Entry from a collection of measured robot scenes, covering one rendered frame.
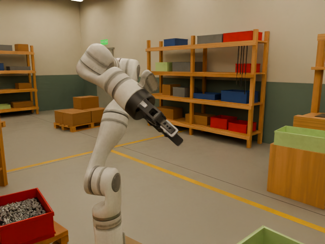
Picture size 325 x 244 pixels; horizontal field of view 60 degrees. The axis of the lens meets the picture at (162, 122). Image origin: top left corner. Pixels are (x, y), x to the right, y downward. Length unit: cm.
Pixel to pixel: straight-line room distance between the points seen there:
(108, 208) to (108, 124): 27
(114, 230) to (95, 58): 54
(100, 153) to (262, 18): 549
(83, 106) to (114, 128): 676
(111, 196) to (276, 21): 545
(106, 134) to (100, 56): 29
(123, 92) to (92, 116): 671
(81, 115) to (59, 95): 400
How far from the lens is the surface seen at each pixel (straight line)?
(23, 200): 165
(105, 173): 90
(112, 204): 93
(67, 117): 717
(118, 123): 95
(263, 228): 117
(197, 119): 641
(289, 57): 586
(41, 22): 1097
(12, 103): 1007
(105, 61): 77
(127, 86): 69
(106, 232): 97
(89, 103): 779
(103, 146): 95
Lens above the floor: 154
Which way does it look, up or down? 11 degrees down
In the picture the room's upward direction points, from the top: straight up
